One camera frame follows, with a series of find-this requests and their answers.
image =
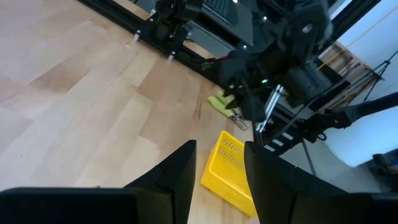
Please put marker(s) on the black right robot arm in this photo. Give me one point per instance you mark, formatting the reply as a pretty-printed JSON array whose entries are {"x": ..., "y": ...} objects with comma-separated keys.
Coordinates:
[{"x": 280, "y": 31}]

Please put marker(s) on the black tripod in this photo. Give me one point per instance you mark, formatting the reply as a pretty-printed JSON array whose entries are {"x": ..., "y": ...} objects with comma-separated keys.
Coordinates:
[{"x": 381, "y": 74}]

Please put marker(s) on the yellow plastic slotted basket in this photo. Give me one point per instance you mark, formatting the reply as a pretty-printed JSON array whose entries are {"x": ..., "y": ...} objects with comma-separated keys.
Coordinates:
[{"x": 228, "y": 177}]

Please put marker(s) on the wooden shelf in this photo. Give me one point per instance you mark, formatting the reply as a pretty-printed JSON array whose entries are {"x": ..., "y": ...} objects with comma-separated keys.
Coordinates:
[{"x": 348, "y": 71}]

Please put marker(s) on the black frame strut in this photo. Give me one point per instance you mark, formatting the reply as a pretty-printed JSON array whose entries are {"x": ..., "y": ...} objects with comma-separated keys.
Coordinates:
[{"x": 342, "y": 118}]

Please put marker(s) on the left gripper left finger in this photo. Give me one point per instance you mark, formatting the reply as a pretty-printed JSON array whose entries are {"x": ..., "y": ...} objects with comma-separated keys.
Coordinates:
[{"x": 174, "y": 186}]

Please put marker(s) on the black table edge rail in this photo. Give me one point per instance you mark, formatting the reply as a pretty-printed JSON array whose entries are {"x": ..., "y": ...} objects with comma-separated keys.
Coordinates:
[{"x": 161, "y": 40}]

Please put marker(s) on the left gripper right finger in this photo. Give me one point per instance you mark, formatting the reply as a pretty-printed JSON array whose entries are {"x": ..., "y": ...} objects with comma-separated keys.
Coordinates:
[{"x": 270, "y": 186}]

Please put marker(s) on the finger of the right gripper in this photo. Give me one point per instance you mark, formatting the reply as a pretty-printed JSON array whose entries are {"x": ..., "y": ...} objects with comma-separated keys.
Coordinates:
[
  {"x": 234, "y": 90},
  {"x": 253, "y": 107}
]

